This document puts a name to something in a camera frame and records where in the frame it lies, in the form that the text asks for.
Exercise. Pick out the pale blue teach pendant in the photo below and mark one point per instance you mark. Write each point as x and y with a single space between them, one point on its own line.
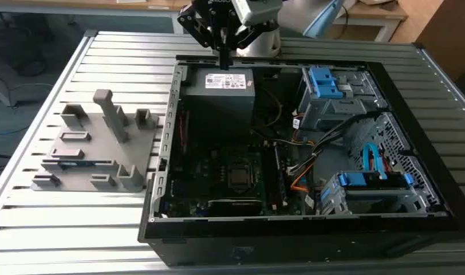
324 17

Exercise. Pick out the dark green motherboard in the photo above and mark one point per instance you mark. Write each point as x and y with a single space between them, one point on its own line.
202 172

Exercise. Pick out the brown wooden cabinet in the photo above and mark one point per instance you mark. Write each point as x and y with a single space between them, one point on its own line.
447 34

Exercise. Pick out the blue disk carrier latch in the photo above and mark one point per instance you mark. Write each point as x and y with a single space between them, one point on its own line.
324 77

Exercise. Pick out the grey disk bay frame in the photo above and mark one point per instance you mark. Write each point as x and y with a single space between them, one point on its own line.
371 200

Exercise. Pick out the black open PC case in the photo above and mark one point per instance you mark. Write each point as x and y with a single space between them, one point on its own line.
293 246

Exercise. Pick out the small wooden desk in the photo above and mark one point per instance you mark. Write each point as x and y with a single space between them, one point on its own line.
377 13

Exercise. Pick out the silver CPU in socket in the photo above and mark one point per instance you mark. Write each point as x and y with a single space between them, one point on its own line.
240 176

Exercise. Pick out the grey metal disk cage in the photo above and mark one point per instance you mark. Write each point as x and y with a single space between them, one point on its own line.
332 111

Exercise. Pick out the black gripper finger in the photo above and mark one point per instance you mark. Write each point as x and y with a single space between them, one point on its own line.
196 27
252 34

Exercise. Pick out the grey power supply unit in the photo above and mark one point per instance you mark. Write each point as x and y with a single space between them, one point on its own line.
225 91

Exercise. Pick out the black graphics card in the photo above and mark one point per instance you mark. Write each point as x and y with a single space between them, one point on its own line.
237 207

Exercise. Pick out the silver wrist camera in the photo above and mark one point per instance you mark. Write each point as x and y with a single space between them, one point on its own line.
257 11

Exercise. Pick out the hard disk in blue carrier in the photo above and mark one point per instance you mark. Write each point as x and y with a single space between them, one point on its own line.
355 180

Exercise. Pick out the long wooden desk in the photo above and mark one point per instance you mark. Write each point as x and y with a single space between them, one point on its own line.
102 4

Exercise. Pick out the grey parts rack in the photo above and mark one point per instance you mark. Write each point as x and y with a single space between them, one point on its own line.
102 137

